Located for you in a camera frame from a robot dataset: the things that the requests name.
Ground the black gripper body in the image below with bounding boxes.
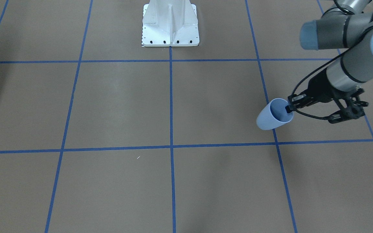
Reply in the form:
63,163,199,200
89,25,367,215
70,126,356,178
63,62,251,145
299,69,338,105

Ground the light blue plastic cup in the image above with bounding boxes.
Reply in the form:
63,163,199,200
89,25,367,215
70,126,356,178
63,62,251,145
256,98,294,130

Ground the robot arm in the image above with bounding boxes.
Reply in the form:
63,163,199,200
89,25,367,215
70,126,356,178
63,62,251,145
286,0,373,118

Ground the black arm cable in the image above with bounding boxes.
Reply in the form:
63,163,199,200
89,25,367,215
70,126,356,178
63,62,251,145
288,49,350,121

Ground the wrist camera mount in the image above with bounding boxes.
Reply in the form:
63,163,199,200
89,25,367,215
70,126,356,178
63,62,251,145
327,87,369,124

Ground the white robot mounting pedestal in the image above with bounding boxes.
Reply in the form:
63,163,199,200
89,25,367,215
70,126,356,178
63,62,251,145
141,0,200,47

